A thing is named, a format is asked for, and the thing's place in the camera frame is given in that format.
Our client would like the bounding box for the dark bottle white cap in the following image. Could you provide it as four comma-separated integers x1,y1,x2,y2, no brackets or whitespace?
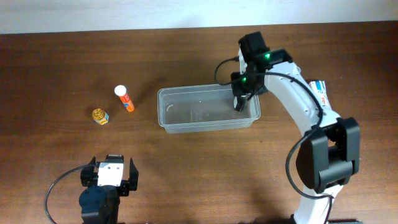
234,96,247,111

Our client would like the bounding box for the white blue medicine box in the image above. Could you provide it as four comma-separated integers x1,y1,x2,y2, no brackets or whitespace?
309,80,331,109

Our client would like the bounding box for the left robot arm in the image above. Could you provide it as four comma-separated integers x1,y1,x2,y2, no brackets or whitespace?
79,154,139,224

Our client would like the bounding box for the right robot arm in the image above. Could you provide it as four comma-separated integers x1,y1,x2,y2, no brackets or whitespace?
231,32,360,223

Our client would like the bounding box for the clear plastic container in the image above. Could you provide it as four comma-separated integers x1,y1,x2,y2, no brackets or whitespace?
157,84,261,134

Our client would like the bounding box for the small gold-lid balm jar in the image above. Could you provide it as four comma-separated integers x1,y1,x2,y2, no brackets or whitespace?
91,108,109,125

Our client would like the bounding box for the orange tablet tube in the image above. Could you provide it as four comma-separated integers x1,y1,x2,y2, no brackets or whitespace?
114,85,135,112

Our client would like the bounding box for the left black cable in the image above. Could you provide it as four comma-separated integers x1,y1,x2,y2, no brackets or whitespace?
44,164,91,224

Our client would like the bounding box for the black cable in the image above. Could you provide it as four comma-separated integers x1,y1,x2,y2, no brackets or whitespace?
213,57,335,224
44,164,91,224

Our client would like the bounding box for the right black cable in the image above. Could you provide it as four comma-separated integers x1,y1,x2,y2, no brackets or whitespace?
213,57,335,224

